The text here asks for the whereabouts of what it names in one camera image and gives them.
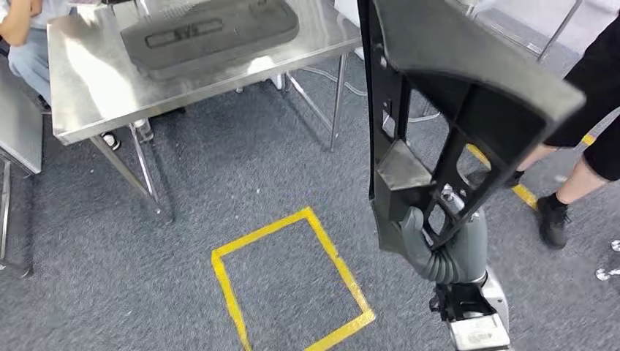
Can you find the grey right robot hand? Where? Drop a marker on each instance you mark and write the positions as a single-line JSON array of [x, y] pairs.
[[470, 252]]

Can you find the yellow floor tape square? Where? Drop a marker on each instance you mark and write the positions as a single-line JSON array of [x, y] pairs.
[[525, 196], [223, 276]]

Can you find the black foam engine cover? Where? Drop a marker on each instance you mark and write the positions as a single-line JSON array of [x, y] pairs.
[[208, 43]]

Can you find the black plastic plate frame part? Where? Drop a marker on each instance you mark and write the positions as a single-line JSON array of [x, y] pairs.
[[484, 87]]

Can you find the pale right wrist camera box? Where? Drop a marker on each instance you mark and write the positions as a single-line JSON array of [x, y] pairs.
[[479, 334]]

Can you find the seated person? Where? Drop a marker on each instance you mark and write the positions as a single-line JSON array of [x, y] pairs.
[[29, 58]]

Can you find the stainless steel table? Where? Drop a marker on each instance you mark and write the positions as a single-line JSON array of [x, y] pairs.
[[97, 87], [19, 131], [513, 24]]

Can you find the standing person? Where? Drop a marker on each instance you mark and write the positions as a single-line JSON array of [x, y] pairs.
[[596, 72]]

